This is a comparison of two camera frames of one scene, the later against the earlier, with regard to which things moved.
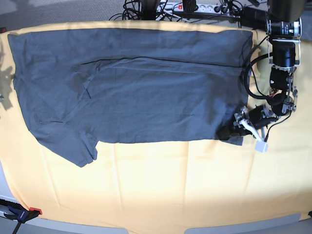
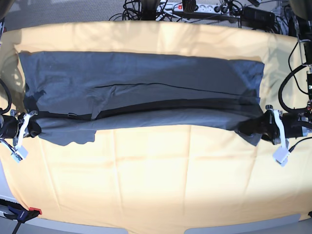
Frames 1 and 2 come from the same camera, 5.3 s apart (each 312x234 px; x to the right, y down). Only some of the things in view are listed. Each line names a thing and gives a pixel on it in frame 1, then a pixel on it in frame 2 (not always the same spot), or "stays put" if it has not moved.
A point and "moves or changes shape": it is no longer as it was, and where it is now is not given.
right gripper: (258, 117) -> (277, 126)
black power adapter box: (253, 18) stays put
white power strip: (167, 8) stays put
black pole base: (149, 9) stays put
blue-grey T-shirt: (82, 88) moves or changes shape
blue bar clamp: (18, 213) stays put
